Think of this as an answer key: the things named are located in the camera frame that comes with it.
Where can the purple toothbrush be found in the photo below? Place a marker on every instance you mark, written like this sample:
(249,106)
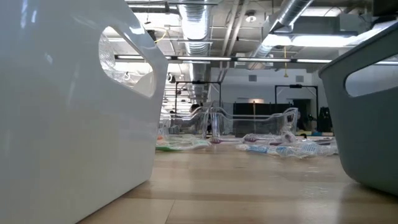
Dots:
(288,137)
(258,139)
(224,140)

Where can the teal plastic bin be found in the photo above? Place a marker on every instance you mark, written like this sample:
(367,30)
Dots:
(370,140)

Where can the green wrapped toothbrush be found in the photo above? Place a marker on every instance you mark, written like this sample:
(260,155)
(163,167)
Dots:
(183,147)

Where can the black partition panel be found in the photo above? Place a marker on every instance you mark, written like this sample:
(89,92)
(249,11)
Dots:
(245,109)

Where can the round ceiling fixture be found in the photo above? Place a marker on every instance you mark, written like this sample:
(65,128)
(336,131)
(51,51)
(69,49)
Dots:
(250,17)

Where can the white plastic bin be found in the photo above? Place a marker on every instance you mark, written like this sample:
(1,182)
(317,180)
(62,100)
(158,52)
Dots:
(62,124)

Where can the black station frame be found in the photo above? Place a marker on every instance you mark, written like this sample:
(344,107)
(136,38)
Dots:
(199,82)
(295,86)

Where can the silver ventilation duct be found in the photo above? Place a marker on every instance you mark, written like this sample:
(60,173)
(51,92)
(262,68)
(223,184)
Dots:
(194,31)
(287,15)

